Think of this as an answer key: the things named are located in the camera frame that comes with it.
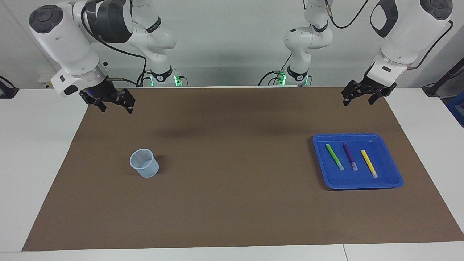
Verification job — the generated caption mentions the black base cable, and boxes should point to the black base cable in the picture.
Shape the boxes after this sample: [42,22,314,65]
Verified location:
[136,71,153,87]
[258,54,292,86]

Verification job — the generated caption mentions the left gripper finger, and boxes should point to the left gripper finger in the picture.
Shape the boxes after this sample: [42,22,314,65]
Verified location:
[341,80,366,107]
[368,89,390,105]

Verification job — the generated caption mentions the brown table mat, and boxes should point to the brown table mat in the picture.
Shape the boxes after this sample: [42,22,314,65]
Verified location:
[22,87,464,251]

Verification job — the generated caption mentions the black table clamp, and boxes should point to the black table clamp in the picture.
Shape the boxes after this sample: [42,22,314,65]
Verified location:
[0,75,19,99]

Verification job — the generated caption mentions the green pen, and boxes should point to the green pen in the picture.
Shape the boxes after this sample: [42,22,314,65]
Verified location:
[326,144,344,171]

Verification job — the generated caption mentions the black stand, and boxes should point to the black stand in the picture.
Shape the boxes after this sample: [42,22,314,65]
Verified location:
[422,58,464,96]

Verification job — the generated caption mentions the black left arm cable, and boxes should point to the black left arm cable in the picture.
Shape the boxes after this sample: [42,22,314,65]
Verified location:
[323,0,453,70]

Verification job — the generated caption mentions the blue crate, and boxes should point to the blue crate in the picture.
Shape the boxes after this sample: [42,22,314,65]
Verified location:
[447,91,464,127]

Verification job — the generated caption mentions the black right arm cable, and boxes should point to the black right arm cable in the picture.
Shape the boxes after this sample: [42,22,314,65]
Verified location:
[80,0,148,87]

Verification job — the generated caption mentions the blue plastic tray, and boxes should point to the blue plastic tray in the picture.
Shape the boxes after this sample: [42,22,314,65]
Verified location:
[313,133,404,190]

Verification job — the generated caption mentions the purple pen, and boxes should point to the purple pen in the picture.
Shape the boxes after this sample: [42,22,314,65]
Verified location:
[343,143,358,171]

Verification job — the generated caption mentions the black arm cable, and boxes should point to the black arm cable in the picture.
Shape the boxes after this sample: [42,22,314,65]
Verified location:
[323,0,453,70]
[80,0,148,87]

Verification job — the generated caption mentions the clear plastic cup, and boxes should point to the clear plastic cup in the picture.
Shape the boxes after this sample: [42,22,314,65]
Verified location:
[130,148,160,178]

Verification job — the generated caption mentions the yellow pen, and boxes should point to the yellow pen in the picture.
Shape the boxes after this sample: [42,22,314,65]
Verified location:
[361,150,378,178]

